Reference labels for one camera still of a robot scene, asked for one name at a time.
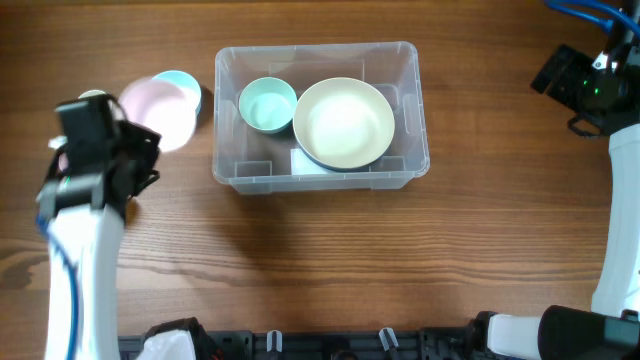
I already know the pink plastic bowl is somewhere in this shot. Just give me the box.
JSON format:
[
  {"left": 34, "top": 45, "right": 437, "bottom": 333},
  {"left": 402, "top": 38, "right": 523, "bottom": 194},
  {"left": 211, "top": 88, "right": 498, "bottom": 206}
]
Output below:
[{"left": 118, "top": 77, "right": 198, "bottom": 152}]

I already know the light blue plastic bowl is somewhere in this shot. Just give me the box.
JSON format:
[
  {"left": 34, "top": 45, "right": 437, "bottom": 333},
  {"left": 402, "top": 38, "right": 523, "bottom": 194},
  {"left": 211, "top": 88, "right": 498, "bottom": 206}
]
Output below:
[{"left": 152, "top": 70, "right": 202, "bottom": 114}]

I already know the mint green plastic bowl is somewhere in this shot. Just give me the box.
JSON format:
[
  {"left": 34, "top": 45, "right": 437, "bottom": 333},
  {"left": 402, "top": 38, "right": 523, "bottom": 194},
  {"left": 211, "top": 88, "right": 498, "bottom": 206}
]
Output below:
[{"left": 239, "top": 77, "right": 298, "bottom": 134}]

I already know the beige plastic plate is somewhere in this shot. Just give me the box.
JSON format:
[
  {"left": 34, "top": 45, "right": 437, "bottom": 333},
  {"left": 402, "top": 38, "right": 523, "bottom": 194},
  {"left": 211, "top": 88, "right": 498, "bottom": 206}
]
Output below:
[{"left": 292, "top": 76, "right": 395, "bottom": 170}]

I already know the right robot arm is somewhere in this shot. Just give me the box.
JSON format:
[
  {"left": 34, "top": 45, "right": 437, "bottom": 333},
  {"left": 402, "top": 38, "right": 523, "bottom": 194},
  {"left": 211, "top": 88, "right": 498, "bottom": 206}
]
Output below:
[{"left": 451, "top": 0, "right": 639, "bottom": 359}]

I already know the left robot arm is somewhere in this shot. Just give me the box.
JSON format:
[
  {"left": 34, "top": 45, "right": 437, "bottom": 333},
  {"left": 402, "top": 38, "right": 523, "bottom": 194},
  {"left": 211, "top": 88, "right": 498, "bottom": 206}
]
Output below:
[{"left": 36, "top": 121, "right": 160, "bottom": 359}]

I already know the clear plastic storage container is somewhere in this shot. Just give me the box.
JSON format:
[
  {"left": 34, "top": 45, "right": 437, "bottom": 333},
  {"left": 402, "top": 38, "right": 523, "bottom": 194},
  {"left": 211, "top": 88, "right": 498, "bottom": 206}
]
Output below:
[{"left": 212, "top": 41, "right": 430, "bottom": 194}]

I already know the pink plastic cup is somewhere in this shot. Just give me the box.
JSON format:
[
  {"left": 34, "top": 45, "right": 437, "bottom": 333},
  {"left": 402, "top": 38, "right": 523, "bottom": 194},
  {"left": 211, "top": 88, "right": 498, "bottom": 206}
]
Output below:
[{"left": 58, "top": 154, "right": 68, "bottom": 171}]

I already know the cream plastic cup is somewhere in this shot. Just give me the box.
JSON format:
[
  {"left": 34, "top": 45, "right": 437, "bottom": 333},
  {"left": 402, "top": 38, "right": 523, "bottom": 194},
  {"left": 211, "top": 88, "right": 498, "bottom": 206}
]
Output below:
[{"left": 78, "top": 89, "right": 107, "bottom": 99}]

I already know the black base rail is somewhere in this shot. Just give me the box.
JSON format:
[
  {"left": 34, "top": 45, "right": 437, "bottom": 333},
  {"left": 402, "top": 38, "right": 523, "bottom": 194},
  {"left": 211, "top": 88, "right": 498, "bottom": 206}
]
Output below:
[{"left": 117, "top": 327, "right": 481, "bottom": 360}]

